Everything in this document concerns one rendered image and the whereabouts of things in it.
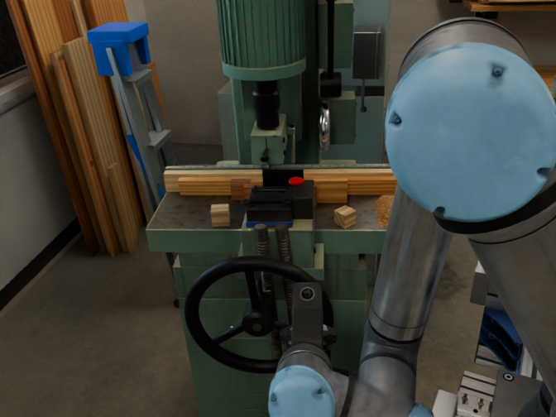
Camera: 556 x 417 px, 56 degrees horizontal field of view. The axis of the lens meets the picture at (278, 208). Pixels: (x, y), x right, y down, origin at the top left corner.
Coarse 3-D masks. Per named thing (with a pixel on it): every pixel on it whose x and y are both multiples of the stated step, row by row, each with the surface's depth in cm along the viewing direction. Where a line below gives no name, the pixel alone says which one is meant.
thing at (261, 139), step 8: (280, 120) 121; (256, 128) 118; (272, 128) 117; (280, 128) 117; (256, 136) 114; (264, 136) 114; (272, 136) 114; (280, 136) 114; (256, 144) 115; (264, 144) 115; (272, 144) 115; (280, 144) 115; (256, 152) 116; (272, 152) 116; (280, 152) 116; (256, 160) 117; (272, 160) 117; (280, 160) 116
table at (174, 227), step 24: (168, 192) 130; (168, 216) 120; (192, 216) 119; (240, 216) 118; (360, 216) 115; (168, 240) 116; (192, 240) 115; (216, 240) 115; (240, 240) 114; (336, 240) 112; (360, 240) 112; (384, 240) 111
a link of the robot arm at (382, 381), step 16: (368, 368) 66; (384, 368) 65; (400, 368) 66; (352, 384) 62; (368, 384) 64; (384, 384) 63; (400, 384) 64; (352, 400) 60; (368, 400) 60; (384, 400) 61; (400, 400) 62; (352, 416) 59; (368, 416) 59; (384, 416) 60; (400, 416) 60; (416, 416) 60; (432, 416) 61
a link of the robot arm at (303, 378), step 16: (304, 352) 68; (288, 368) 62; (304, 368) 61; (320, 368) 63; (272, 384) 62; (288, 384) 58; (304, 384) 58; (320, 384) 58; (336, 384) 61; (272, 400) 59; (288, 400) 58; (304, 400) 58; (320, 400) 58; (336, 400) 60; (272, 416) 59; (288, 416) 58; (304, 416) 58; (320, 416) 58; (336, 416) 59
